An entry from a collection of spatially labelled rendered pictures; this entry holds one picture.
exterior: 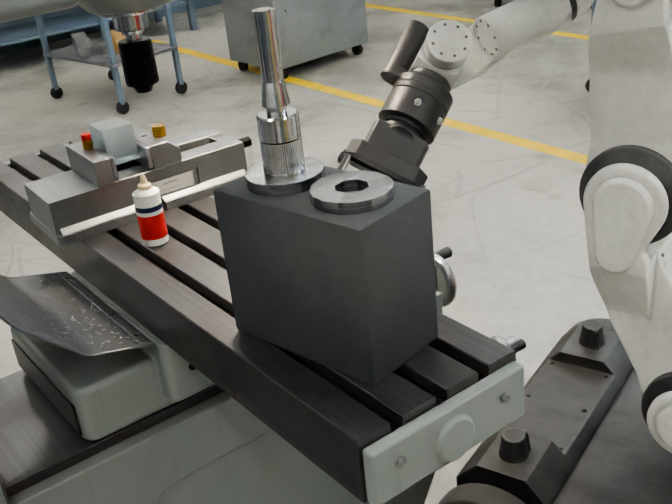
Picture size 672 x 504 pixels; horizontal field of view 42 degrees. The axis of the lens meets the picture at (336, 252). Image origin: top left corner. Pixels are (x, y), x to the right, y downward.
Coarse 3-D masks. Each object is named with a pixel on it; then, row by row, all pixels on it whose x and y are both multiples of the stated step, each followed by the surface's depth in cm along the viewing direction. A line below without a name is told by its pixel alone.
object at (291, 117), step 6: (288, 108) 98; (294, 108) 98; (258, 114) 97; (264, 114) 97; (282, 114) 96; (288, 114) 96; (294, 114) 96; (258, 120) 96; (264, 120) 95; (270, 120) 95; (276, 120) 95; (282, 120) 95; (288, 120) 95; (294, 120) 96; (264, 126) 96; (270, 126) 95; (276, 126) 95; (282, 126) 95
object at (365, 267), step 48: (240, 192) 99; (288, 192) 96; (336, 192) 92; (384, 192) 91; (240, 240) 100; (288, 240) 95; (336, 240) 89; (384, 240) 90; (432, 240) 97; (240, 288) 104; (288, 288) 98; (336, 288) 92; (384, 288) 92; (432, 288) 99; (288, 336) 102; (336, 336) 96; (384, 336) 94; (432, 336) 101
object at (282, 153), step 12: (264, 132) 96; (276, 132) 95; (288, 132) 96; (300, 132) 97; (264, 144) 97; (276, 144) 96; (288, 144) 96; (300, 144) 98; (264, 156) 98; (276, 156) 97; (288, 156) 97; (300, 156) 98; (264, 168) 99; (276, 168) 97; (288, 168) 97; (300, 168) 98
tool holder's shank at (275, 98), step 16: (256, 16) 91; (272, 16) 91; (256, 32) 92; (272, 32) 92; (272, 48) 93; (272, 64) 93; (272, 80) 94; (272, 96) 95; (288, 96) 96; (272, 112) 96
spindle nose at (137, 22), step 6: (114, 18) 121; (120, 18) 120; (126, 18) 120; (132, 18) 120; (138, 18) 121; (144, 18) 122; (114, 24) 122; (120, 24) 121; (126, 24) 120; (132, 24) 121; (138, 24) 121; (144, 24) 122; (120, 30) 121; (126, 30) 121; (132, 30) 121; (138, 30) 121
